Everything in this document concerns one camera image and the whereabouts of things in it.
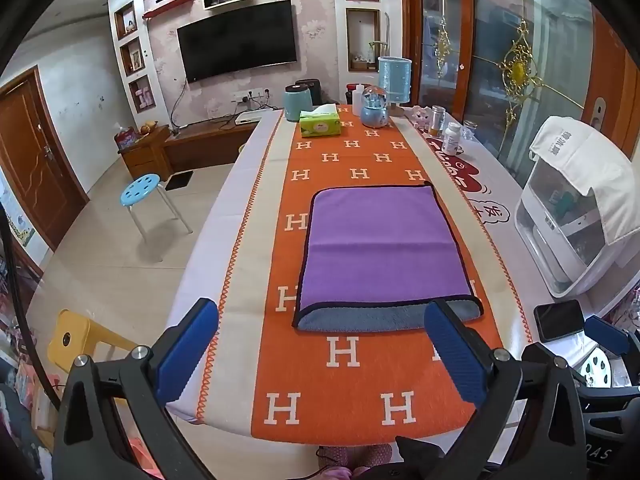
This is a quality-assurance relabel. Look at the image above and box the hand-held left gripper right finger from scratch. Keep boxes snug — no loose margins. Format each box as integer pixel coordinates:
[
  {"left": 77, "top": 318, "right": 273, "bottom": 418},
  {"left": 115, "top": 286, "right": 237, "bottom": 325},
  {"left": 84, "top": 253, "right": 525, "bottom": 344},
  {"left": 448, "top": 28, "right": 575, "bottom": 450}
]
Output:
[{"left": 424, "top": 299, "right": 589, "bottom": 480}]

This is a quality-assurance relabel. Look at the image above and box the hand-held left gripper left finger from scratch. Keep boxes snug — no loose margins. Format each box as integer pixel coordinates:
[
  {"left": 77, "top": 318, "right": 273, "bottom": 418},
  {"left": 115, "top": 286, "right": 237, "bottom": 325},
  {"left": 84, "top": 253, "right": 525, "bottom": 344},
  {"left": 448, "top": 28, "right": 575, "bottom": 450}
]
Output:
[{"left": 52, "top": 297, "right": 221, "bottom": 480}]

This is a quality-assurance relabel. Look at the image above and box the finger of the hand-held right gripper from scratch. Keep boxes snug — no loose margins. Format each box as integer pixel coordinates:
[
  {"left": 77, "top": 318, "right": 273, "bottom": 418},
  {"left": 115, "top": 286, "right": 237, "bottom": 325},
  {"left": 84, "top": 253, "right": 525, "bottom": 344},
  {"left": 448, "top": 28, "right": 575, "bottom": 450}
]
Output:
[{"left": 582, "top": 317, "right": 632, "bottom": 358}]

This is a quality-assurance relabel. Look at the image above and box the purple towel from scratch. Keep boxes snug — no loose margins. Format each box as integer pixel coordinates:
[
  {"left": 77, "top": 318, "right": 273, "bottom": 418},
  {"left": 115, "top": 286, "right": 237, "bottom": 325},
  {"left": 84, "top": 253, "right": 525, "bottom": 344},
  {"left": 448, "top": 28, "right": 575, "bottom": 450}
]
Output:
[{"left": 292, "top": 180, "right": 485, "bottom": 333}]

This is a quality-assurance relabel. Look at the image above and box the black smartphone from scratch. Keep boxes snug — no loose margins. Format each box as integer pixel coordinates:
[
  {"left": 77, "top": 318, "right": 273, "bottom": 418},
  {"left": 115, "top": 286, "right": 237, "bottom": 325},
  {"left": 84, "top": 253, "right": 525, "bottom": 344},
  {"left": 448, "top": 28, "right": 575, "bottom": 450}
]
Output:
[{"left": 533, "top": 299, "right": 586, "bottom": 343}]

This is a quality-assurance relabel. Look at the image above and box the yellow plastic stool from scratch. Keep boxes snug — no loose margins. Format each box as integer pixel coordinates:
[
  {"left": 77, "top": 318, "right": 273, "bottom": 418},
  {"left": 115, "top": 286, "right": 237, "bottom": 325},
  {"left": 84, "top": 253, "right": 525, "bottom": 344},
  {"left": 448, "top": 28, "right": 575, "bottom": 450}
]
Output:
[{"left": 47, "top": 308, "right": 138, "bottom": 453}]

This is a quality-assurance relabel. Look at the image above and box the white countertop sterilizer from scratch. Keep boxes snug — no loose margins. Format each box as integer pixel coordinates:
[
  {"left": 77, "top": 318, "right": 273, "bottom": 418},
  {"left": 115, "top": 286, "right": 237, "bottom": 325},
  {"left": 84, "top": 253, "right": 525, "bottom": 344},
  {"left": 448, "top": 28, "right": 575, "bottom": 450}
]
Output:
[{"left": 515, "top": 160, "right": 633, "bottom": 297}]

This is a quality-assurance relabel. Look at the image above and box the orange patterned table runner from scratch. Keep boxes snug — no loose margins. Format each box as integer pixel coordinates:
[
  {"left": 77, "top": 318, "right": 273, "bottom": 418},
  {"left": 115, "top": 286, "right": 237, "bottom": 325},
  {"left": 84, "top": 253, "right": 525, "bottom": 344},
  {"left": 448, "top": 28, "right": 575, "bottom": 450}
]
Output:
[{"left": 196, "top": 104, "right": 533, "bottom": 448}]

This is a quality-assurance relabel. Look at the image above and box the pink plush cloth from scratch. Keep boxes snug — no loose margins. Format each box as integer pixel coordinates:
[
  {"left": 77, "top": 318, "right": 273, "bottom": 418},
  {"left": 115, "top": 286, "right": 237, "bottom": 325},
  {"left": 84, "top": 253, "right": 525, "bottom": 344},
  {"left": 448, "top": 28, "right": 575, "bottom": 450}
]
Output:
[{"left": 315, "top": 442, "right": 393, "bottom": 480}]

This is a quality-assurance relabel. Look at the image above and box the white printed tablecloth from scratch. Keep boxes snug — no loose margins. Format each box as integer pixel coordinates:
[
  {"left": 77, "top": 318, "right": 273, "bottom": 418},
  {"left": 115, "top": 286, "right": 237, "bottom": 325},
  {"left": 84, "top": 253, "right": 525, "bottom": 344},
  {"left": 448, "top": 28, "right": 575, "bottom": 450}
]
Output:
[{"left": 162, "top": 105, "right": 601, "bottom": 466}]

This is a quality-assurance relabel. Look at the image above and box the white cloth cover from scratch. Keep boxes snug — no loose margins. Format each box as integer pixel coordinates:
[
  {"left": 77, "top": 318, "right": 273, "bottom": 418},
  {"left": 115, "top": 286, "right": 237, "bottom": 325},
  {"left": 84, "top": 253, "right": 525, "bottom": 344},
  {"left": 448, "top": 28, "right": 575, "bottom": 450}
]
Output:
[{"left": 530, "top": 116, "right": 636, "bottom": 268}]

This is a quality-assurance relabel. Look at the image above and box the blue round stool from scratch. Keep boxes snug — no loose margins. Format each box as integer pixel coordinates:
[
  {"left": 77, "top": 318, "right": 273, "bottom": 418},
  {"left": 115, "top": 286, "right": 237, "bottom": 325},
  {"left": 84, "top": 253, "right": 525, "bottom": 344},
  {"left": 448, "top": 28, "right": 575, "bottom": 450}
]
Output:
[{"left": 120, "top": 173, "right": 193, "bottom": 241}]

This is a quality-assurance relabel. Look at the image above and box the wooden television cabinet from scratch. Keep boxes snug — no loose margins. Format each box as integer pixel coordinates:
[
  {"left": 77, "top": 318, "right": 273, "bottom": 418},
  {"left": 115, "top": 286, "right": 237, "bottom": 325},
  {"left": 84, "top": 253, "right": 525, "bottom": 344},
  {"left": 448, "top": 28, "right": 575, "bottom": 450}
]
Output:
[{"left": 117, "top": 120, "right": 261, "bottom": 181}]

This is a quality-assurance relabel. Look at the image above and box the white medicine bottle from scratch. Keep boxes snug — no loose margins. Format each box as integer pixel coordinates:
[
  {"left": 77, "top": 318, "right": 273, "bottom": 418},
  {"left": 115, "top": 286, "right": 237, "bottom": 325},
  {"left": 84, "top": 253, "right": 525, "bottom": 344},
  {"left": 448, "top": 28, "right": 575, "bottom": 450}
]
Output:
[{"left": 442, "top": 121, "right": 462, "bottom": 157}]

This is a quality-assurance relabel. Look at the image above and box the red snack bag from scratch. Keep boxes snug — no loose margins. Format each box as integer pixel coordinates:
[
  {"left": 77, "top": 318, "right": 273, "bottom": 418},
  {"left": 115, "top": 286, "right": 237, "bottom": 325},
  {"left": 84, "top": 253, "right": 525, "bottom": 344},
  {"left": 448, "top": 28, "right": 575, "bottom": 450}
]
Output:
[{"left": 114, "top": 127, "right": 141, "bottom": 151}]

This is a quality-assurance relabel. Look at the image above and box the white set-top box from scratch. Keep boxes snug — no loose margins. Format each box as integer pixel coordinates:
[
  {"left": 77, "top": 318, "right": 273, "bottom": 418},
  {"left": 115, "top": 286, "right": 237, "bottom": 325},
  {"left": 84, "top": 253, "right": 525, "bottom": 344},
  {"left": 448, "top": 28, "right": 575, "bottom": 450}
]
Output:
[{"left": 235, "top": 109, "right": 278, "bottom": 126}]

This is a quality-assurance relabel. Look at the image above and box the brown wooden door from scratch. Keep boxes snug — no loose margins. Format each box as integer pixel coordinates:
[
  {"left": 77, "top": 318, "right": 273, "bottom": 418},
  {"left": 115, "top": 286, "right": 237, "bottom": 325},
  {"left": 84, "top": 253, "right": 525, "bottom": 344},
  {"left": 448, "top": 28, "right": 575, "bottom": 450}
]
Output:
[{"left": 0, "top": 66, "right": 90, "bottom": 251}]

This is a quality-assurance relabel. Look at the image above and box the blue snow globe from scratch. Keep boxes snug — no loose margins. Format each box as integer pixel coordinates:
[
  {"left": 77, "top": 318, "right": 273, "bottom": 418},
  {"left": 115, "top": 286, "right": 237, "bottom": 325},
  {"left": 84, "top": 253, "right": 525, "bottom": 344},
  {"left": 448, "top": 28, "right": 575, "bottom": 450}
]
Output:
[{"left": 360, "top": 85, "right": 390, "bottom": 129}]

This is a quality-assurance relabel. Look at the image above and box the green tissue box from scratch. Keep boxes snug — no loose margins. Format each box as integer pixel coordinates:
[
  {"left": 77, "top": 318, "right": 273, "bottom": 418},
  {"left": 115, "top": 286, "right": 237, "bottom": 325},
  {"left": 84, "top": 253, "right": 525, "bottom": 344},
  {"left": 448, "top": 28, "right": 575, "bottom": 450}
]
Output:
[{"left": 299, "top": 104, "right": 342, "bottom": 139}]

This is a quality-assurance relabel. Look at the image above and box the teal electric kettle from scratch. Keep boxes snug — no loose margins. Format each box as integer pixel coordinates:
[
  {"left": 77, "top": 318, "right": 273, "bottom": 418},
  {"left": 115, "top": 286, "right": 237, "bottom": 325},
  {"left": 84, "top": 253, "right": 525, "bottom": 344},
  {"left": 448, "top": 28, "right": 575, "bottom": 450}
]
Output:
[{"left": 284, "top": 85, "right": 315, "bottom": 122}]

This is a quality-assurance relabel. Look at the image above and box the blue cylindrical table lamp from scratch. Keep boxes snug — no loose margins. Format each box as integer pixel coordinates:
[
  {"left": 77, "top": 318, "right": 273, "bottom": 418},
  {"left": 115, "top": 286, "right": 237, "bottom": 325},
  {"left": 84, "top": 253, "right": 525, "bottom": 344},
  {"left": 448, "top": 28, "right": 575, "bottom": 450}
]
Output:
[{"left": 377, "top": 56, "right": 413, "bottom": 117}]

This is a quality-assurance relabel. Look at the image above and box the black small appliance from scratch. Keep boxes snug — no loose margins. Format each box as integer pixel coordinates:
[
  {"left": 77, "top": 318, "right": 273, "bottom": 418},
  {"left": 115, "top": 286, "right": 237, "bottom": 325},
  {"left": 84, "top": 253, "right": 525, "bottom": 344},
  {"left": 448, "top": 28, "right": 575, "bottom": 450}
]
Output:
[{"left": 295, "top": 78, "right": 325, "bottom": 111}]

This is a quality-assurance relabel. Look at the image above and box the glass door with gold ornament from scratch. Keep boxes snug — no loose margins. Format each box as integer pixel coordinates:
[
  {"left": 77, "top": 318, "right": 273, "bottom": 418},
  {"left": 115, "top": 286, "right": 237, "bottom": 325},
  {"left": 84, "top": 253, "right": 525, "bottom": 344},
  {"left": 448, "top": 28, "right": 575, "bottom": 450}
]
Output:
[{"left": 415, "top": 0, "right": 596, "bottom": 186}]

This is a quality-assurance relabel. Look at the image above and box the black flat television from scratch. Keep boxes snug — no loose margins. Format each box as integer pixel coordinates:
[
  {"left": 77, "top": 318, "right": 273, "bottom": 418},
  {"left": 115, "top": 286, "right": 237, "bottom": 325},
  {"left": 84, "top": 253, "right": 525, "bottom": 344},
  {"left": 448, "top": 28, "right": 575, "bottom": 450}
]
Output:
[{"left": 176, "top": 0, "right": 299, "bottom": 83}]

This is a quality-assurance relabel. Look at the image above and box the red wall shelf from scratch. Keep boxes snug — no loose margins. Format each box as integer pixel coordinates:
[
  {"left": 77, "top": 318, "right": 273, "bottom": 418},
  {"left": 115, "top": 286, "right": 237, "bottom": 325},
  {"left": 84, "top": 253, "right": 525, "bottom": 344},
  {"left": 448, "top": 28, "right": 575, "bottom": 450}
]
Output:
[{"left": 142, "top": 0, "right": 195, "bottom": 20}]

